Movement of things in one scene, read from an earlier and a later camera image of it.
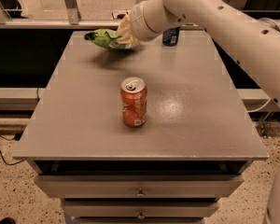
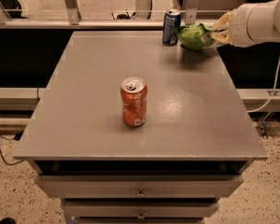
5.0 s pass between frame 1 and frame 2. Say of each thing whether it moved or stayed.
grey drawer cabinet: stayed
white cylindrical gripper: moved
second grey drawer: stayed
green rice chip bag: moved
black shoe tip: stayed
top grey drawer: stayed
